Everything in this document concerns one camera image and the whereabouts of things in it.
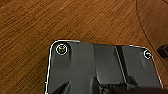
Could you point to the dark floor object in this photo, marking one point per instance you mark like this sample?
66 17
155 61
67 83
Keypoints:
162 51

